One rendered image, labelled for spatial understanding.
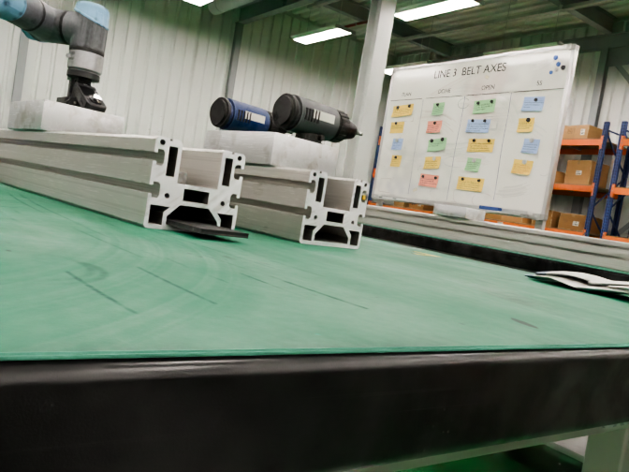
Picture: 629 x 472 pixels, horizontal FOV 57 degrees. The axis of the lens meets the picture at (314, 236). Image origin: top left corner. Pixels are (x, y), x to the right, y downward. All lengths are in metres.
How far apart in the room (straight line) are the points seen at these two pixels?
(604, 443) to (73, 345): 0.53
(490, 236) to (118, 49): 11.29
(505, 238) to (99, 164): 1.67
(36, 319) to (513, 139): 3.65
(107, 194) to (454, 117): 3.60
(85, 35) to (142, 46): 11.62
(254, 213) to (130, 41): 12.31
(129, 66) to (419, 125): 9.31
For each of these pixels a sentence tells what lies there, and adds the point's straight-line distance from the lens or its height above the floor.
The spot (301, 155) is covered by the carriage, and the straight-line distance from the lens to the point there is 0.75.
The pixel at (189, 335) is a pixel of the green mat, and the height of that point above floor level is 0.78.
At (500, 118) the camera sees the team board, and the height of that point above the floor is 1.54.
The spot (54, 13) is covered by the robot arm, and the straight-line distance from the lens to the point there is 1.51.
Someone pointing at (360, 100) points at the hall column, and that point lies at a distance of 9.55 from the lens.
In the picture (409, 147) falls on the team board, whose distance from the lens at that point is 4.34.
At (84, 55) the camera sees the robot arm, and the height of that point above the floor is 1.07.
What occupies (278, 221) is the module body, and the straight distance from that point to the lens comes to 0.70.
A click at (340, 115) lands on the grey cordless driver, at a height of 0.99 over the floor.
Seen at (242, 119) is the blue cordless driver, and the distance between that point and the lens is 1.14.
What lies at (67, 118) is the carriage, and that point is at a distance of 0.87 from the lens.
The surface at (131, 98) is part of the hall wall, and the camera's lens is 12.88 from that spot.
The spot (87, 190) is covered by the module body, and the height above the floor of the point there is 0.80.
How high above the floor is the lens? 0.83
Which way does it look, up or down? 3 degrees down
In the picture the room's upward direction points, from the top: 9 degrees clockwise
